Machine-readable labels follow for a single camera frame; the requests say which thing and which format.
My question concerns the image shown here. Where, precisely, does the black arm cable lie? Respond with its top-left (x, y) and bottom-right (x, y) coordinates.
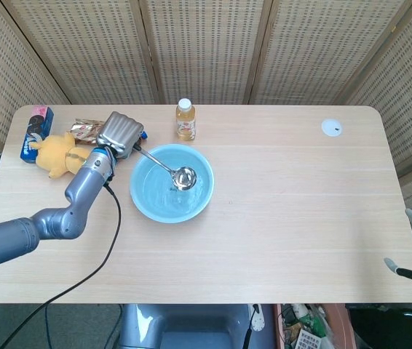
top-left (0, 183), bottom-right (122, 349)

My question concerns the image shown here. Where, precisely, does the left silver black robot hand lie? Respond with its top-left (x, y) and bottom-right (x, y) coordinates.
top-left (95, 111), bottom-right (145, 161)

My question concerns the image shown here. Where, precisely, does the white power strip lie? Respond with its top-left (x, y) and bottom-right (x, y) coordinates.
top-left (250, 304), bottom-right (266, 332)

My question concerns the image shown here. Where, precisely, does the gold foil snack packet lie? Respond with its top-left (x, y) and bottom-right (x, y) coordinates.
top-left (69, 118), bottom-right (106, 145)

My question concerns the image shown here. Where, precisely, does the metal ladle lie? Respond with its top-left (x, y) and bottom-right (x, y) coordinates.
top-left (135, 145), bottom-right (197, 190)

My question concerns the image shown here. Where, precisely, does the yellow plush toy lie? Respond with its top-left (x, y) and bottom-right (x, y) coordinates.
top-left (29, 131), bottom-right (94, 180)

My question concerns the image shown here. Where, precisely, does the yellow juice bottle white cap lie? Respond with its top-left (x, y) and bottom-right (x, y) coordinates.
top-left (175, 97), bottom-right (197, 142)

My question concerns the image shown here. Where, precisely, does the pink bin with clutter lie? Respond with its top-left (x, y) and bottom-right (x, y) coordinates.
top-left (273, 303), bottom-right (354, 349)

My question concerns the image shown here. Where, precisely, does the bamboo folding screen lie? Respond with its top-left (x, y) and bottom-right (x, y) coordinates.
top-left (0, 0), bottom-right (412, 233)

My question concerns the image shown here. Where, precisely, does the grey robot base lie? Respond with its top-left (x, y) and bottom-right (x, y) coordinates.
top-left (118, 303), bottom-right (253, 349)

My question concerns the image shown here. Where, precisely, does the white round cable grommet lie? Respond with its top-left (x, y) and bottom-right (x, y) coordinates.
top-left (320, 118), bottom-right (344, 138)

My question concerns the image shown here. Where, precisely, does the light blue bowl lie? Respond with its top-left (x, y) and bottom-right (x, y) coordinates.
top-left (129, 143), bottom-right (215, 224)

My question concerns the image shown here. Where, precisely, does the black bag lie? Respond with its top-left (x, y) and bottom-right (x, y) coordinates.
top-left (347, 305), bottom-right (412, 349)

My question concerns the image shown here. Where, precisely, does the blue cookie box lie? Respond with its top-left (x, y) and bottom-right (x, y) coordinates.
top-left (19, 104), bottom-right (55, 164)

